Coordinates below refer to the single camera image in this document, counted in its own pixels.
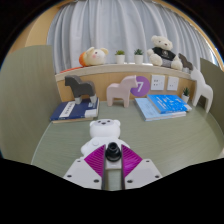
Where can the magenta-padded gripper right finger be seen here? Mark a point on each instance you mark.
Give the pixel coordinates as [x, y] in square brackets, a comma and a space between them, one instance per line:
[143, 173]

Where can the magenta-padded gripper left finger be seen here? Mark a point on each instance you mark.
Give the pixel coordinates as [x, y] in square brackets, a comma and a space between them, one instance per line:
[85, 173]

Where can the white bear-shaped power strip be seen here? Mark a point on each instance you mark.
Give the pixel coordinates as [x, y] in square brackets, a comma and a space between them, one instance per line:
[103, 131]

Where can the light blue book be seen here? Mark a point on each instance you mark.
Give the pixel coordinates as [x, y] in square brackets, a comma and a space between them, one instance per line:
[145, 111]

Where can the dark blue book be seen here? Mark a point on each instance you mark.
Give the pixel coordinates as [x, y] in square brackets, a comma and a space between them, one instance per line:
[71, 111]

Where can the bright blue book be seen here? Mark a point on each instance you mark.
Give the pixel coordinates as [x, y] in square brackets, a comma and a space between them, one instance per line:
[168, 103]

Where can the round purple sign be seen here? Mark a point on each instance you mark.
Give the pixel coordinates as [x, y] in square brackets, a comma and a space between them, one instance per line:
[142, 88]

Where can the pink horse figure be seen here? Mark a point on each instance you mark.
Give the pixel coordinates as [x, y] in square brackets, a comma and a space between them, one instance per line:
[120, 90]

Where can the dark grey horse figure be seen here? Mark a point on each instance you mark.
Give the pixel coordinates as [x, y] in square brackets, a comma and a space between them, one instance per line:
[80, 87]

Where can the green desk partition panel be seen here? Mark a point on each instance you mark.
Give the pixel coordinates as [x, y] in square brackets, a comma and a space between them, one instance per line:
[26, 106]
[216, 83]

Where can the large white horse figure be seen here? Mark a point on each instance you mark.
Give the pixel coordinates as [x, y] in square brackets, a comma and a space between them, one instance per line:
[201, 88]

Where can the cream and orange plush toy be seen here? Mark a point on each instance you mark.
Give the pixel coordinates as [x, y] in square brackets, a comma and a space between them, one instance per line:
[95, 56]

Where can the small dark horse figure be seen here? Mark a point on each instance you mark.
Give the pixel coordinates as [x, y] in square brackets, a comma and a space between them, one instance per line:
[185, 62]

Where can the cream teddy bear black shirt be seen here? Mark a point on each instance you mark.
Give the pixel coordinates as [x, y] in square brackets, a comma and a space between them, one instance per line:
[164, 53]

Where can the grey white curtain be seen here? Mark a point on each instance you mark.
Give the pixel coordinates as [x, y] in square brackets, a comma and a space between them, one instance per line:
[116, 26]

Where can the white wall socket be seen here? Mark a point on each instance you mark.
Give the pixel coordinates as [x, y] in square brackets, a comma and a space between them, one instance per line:
[172, 83]
[158, 82]

